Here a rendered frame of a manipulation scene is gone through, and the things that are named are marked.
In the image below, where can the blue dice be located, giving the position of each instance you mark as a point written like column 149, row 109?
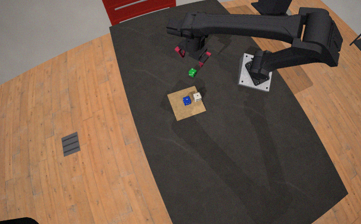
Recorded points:
column 187, row 100

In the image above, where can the tan flat mat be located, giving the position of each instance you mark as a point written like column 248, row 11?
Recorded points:
column 180, row 110

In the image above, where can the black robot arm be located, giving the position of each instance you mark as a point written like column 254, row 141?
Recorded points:
column 320, row 44

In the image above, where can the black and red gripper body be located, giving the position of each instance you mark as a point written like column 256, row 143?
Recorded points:
column 194, row 50

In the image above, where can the green dice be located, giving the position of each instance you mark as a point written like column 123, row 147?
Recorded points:
column 192, row 72

